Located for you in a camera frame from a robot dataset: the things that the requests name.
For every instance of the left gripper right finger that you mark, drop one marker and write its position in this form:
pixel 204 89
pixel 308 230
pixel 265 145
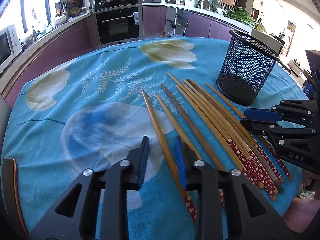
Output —
pixel 249 214

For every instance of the dark brown chopstick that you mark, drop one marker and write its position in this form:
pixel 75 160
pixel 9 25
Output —
pixel 216 161

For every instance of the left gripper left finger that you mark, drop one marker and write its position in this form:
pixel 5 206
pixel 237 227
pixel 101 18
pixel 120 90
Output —
pixel 96 201

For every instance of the blue floral tablecloth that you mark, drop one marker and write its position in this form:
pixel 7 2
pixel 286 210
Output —
pixel 89 112

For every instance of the wooden chopstick middle bundle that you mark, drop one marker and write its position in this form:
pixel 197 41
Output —
pixel 259 169

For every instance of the black mesh utensil cup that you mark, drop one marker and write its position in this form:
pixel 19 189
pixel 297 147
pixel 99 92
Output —
pixel 245 69

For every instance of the smartphone with orange edge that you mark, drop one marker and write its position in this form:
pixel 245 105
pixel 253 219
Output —
pixel 11 196

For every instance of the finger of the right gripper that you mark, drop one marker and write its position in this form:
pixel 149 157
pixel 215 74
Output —
pixel 290 138
pixel 265 114

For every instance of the green leafy vegetables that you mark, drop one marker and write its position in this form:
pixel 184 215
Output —
pixel 241 15

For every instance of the dark tipped wooden chopstick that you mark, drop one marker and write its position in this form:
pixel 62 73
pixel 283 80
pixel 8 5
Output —
pixel 243 137

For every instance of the wooden chopstick red floral end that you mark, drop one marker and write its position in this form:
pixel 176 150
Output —
pixel 227 136

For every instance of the black built-in oven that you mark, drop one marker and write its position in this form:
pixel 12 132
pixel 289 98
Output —
pixel 117 20

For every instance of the long wooden chopstick red end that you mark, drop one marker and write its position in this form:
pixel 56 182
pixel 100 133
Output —
pixel 218 126

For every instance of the white microwave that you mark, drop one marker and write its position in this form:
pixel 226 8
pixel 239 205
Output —
pixel 10 46

